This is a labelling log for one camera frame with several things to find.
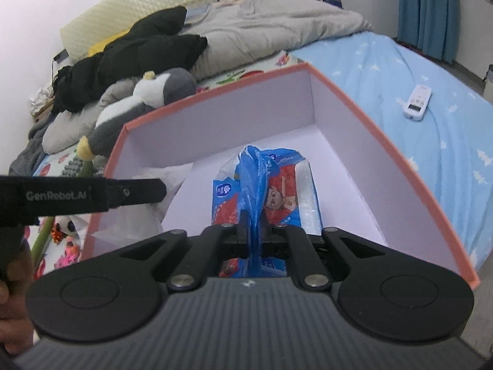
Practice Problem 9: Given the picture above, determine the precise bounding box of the person's left hand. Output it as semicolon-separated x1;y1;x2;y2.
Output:
0;247;36;356

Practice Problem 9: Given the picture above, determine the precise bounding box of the black clothing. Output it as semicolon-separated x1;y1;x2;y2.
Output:
52;6;209;115

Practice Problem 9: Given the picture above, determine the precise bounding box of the grey quilt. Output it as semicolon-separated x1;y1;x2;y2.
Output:
184;0;375;82

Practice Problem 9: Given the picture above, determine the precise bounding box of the dark grey cloth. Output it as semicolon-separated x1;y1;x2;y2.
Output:
8;117;53;176

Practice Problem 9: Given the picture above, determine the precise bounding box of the yellow cloth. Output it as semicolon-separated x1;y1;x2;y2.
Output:
88;33;128;57

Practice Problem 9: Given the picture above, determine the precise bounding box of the floral printed sheet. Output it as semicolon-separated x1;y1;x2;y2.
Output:
23;51;309;278

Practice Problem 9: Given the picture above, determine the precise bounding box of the white crumpled cloth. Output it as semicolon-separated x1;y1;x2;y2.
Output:
29;85;55;117

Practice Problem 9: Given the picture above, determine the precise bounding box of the green massager with grey nubs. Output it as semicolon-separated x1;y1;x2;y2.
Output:
31;135;95;263

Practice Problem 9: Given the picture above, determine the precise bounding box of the tissue pack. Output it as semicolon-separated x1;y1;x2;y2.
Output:
211;145;325;278

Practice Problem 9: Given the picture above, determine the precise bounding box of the black charger with cable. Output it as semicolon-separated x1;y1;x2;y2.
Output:
49;49;68;81

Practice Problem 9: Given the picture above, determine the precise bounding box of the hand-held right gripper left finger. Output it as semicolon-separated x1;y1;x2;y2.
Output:
119;210;249;292

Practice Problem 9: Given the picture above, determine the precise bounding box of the grey white penguin plush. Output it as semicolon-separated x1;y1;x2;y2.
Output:
77;68;198;159

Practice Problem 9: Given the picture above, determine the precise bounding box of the white remote control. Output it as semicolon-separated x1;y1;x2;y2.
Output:
403;85;434;121

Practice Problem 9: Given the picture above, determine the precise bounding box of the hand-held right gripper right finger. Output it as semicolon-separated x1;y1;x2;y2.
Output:
261;219;390;290

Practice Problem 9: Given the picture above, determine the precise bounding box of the pink cardboard box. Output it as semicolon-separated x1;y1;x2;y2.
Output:
80;63;481;289

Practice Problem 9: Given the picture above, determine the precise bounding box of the cream textured pillow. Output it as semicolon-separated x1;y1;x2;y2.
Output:
59;0;267;64

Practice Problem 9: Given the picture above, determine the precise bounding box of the blue curtain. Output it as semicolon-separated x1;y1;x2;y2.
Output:
397;0;461;64

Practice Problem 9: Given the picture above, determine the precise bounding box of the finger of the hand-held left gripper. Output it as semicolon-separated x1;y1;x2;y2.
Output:
105;178;167;207

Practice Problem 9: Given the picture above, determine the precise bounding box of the white plastic bag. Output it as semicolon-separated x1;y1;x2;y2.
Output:
98;162;195;243

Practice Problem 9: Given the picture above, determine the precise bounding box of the grey pillow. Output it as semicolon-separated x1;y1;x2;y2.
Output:
42;81;139;153

